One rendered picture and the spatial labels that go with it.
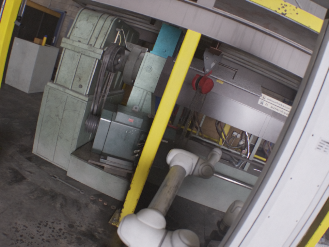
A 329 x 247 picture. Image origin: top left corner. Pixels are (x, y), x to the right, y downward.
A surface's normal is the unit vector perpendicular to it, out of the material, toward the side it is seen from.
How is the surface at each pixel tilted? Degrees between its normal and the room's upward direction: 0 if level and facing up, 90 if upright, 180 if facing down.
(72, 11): 90
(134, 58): 73
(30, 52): 90
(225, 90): 78
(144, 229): 25
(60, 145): 90
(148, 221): 19
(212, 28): 90
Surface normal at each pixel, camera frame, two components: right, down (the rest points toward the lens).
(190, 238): 0.44, -0.87
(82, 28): -0.07, 0.03
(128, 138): 0.18, 0.30
